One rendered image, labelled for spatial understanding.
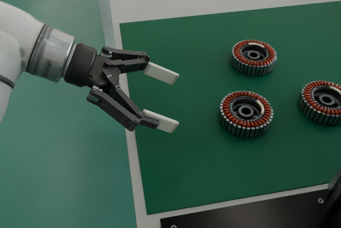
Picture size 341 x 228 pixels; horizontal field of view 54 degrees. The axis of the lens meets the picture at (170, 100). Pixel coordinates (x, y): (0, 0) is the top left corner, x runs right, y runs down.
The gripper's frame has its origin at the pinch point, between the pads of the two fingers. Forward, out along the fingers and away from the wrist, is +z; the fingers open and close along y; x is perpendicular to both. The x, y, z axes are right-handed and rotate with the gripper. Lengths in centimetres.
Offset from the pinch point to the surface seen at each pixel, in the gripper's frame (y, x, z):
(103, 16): -93, -46, -13
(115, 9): -48, -14, -13
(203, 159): 7.6, -4.8, 10.0
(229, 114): -1.0, 1.3, 13.0
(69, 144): -53, -95, -7
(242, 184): 13.1, -1.8, 16.3
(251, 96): -6.5, 3.8, 18.0
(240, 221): 21.3, -1.1, 14.0
